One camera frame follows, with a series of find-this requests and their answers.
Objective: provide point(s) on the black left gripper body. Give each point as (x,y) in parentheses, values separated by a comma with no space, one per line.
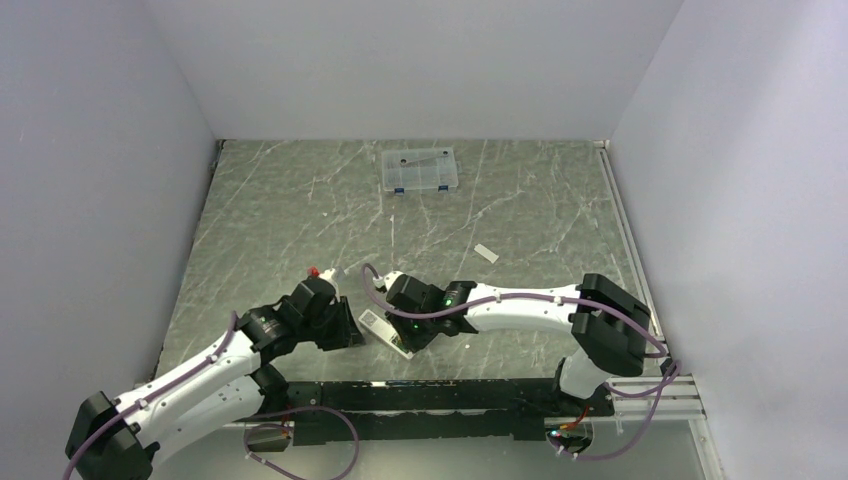
(328,328)

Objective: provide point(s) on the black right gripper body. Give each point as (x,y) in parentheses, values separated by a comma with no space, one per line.
(416,332)

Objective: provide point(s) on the white remote control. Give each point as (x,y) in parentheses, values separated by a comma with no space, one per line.
(382,330)

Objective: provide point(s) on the white battery cover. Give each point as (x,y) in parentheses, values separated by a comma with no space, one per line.
(486,253)

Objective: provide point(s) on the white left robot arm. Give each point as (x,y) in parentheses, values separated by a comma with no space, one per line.
(128,436)

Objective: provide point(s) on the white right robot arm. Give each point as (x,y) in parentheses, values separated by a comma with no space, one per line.
(610,326)

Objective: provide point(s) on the clear plastic organizer box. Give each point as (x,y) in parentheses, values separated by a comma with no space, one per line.
(419,170)

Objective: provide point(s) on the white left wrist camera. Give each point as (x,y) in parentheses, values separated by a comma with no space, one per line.
(333,276)

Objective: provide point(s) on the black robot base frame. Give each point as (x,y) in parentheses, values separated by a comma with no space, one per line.
(325,411)

